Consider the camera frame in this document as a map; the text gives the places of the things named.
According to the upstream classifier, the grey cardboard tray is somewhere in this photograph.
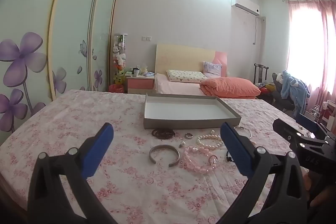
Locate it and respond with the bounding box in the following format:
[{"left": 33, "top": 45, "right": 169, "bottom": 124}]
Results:
[{"left": 143, "top": 93, "right": 242, "bottom": 129}]

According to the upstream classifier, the dark red bead bracelet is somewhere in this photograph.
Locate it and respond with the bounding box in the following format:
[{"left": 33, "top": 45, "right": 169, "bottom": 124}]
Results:
[{"left": 152, "top": 127, "right": 176, "bottom": 139}]

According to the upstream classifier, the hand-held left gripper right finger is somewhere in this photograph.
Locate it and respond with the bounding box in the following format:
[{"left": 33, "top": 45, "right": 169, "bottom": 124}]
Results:
[{"left": 220, "top": 122, "right": 307, "bottom": 224}]

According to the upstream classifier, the clear tube of plush toys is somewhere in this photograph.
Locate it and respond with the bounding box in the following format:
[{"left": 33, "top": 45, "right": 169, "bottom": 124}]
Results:
[{"left": 112, "top": 33, "right": 128, "bottom": 93}]

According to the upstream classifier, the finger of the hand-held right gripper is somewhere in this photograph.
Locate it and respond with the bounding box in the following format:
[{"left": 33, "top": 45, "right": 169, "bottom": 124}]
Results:
[
  {"left": 296, "top": 113, "right": 336, "bottom": 139},
  {"left": 272, "top": 118, "right": 336, "bottom": 169}
]

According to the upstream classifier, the dark wooden chair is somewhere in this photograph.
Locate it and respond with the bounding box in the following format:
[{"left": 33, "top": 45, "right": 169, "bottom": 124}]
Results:
[{"left": 253, "top": 63, "right": 269, "bottom": 84}]

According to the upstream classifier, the black office chair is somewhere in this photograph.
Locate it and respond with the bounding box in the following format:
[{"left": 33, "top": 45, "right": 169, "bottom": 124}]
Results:
[{"left": 272, "top": 73, "right": 302, "bottom": 111}]

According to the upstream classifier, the thin silver bangle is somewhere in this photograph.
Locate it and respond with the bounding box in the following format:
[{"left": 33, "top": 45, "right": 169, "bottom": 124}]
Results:
[{"left": 234, "top": 126, "right": 252, "bottom": 139}]

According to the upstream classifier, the pink and white nightstand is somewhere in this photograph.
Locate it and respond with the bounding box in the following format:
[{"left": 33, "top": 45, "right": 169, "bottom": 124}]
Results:
[{"left": 126, "top": 74, "right": 155, "bottom": 94}]

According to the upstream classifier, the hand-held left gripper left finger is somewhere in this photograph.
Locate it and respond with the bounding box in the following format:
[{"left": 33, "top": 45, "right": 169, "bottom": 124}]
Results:
[{"left": 28, "top": 122, "right": 114, "bottom": 224}]

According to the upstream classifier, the beige and pink headboard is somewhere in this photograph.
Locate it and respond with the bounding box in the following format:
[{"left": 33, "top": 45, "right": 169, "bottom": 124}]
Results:
[{"left": 155, "top": 43, "right": 227, "bottom": 77}]

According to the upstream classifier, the white rack with bags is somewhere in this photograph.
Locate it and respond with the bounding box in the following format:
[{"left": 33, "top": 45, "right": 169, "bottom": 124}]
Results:
[{"left": 310, "top": 101, "right": 336, "bottom": 125}]

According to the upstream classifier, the white pearl bracelet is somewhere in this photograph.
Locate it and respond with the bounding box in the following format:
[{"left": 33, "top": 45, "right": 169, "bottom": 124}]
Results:
[{"left": 196, "top": 134, "right": 223, "bottom": 151}]

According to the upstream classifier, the pink bed sheet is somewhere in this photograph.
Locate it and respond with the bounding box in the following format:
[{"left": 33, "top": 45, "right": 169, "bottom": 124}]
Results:
[{"left": 154, "top": 74, "right": 205, "bottom": 95}]

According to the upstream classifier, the floral sliding door wardrobe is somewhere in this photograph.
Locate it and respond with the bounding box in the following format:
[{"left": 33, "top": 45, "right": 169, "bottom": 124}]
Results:
[{"left": 0, "top": 0, "right": 120, "bottom": 132}]

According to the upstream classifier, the silver cuff bangle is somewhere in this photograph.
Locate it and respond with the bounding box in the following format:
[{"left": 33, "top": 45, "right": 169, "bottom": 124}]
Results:
[{"left": 149, "top": 144, "right": 181, "bottom": 167}]

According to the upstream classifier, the orange duvet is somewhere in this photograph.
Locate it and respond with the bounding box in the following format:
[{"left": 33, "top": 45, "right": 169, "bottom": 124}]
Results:
[{"left": 199, "top": 77, "right": 261, "bottom": 98}]

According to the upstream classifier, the pink bead bracelet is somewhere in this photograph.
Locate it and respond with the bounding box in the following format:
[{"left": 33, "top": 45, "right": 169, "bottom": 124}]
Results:
[{"left": 180, "top": 145, "right": 218, "bottom": 176}]

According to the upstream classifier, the white air conditioner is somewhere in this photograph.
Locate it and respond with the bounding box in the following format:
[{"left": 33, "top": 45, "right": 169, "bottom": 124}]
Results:
[{"left": 231, "top": 0, "right": 260, "bottom": 17}]

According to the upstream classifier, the cream patterned pillow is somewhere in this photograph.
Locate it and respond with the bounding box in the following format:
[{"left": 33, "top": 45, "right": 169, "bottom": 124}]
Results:
[{"left": 166, "top": 70, "right": 208, "bottom": 83}]

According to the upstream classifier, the pile of colourful toys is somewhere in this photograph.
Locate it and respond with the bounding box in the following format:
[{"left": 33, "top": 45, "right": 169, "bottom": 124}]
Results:
[{"left": 259, "top": 82, "right": 276, "bottom": 96}]

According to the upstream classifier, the white conduit pipe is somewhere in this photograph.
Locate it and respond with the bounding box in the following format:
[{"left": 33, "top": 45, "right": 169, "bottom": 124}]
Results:
[{"left": 253, "top": 16, "right": 259, "bottom": 45}]

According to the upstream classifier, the pink curtain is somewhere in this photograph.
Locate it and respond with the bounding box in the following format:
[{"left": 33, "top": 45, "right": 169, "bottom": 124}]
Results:
[{"left": 286, "top": 0, "right": 336, "bottom": 119}]

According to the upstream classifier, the small purple pillow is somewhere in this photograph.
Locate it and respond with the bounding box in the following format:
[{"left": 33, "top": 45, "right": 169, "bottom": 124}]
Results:
[{"left": 203, "top": 61, "right": 223, "bottom": 79}]

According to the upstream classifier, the blue plush garment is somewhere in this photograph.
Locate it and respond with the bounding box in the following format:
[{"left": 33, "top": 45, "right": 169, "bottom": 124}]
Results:
[{"left": 280, "top": 70, "right": 310, "bottom": 117}]

